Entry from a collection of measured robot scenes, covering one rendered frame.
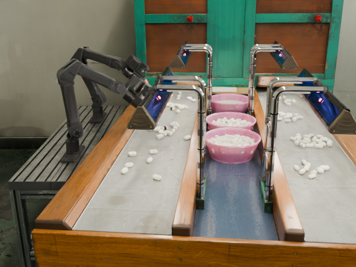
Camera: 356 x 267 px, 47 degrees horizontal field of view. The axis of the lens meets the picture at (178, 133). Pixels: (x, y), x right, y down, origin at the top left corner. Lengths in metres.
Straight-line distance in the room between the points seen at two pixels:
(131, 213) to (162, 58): 1.73
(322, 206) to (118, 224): 0.66
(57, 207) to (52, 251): 0.14
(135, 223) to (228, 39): 1.83
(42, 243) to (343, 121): 0.93
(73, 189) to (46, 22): 2.54
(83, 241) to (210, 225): 0.42
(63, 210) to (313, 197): 0.83
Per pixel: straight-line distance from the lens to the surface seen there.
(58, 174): 1.86
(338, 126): 1.19
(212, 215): 1.46
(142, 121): 1.16
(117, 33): 3.71
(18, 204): 1.89
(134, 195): 1.45
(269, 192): 1.47
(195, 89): 1.34
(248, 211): 1.49
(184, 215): 1.28
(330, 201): 1.49
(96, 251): 1.29
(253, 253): 1.23
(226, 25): 2.86
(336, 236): 1.30
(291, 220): 1.29
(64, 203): 1.40
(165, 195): 1.45
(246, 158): 1.88
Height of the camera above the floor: 1.41
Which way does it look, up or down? 19 degrees down
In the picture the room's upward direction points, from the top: 1 degrees counter-clockwise
